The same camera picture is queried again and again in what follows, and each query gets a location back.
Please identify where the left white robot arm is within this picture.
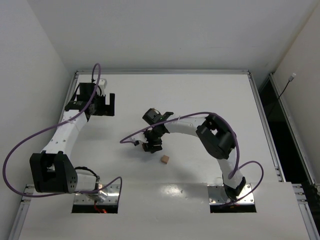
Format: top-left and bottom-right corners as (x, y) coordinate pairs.
(29, 79), (115, 194)

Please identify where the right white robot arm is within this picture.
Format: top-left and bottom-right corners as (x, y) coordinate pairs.
(142, 108), (246, 201)

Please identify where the lone light wood cube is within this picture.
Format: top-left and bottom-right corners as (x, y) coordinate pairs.
(160, 155), (170, 164)

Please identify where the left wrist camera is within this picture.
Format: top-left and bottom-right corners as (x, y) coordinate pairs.
(97, 78), (108, 96)

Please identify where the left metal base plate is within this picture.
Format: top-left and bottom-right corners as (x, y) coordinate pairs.
(73, 184), (121, 206)

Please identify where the metal base plate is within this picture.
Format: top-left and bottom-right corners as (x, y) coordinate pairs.
(207, 184), (255, 206)
(73, 184), (121, 206)

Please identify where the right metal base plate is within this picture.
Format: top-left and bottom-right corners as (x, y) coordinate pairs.
(207, 184), (255, 206)

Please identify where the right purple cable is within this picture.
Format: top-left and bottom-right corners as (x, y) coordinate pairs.
(120, 111), (265, 206)

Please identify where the purple cable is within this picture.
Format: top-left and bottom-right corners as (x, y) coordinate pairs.
(120, 111), (265, 206)
(2, 62), (123, 198)

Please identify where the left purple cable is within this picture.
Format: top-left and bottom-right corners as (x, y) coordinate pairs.
(2, 62), (123, 198)

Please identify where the black wall cable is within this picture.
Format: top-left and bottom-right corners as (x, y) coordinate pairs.
(264, 72), (297, 118)

